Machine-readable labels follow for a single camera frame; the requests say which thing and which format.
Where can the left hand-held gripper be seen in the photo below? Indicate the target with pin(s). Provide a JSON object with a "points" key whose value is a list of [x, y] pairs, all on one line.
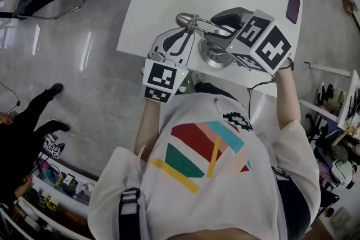
{"points": [[161, 78]]}

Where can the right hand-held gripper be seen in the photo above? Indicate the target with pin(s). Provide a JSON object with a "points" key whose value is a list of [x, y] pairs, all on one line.
{"points": [[261, 42]]}

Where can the metal whisk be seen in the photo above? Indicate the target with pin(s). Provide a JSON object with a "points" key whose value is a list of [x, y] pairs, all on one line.
{"points": [[216, 53]]}

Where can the person's right forearm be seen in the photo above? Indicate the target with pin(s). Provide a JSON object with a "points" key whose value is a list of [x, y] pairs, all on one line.
{"points": [[287, 98]]}

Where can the person's left forearm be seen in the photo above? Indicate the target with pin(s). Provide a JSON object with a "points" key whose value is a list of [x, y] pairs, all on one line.
{"points": [[147, 126]]}

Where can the purple flat phone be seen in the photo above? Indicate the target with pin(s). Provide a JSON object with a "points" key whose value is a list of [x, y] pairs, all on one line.
{"points": [[293, 8]]}

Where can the white floor bar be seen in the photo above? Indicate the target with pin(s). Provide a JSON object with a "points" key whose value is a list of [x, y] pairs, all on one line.
{"points": [[329, 68]]}

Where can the white colour-print shirt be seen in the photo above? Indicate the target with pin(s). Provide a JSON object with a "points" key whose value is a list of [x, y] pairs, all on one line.
{"points": [[225, 199]]}

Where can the spare hand-held gripper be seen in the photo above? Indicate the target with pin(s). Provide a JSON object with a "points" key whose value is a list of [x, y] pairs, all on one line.
{"points": [[54, 150]]}

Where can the white headset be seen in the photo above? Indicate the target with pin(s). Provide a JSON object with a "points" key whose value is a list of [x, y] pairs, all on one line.
{"points": [[343, 172]]}

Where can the cluttered white shelf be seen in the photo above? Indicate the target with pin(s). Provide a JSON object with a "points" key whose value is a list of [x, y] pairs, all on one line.
{"points": [[47, 194]]}

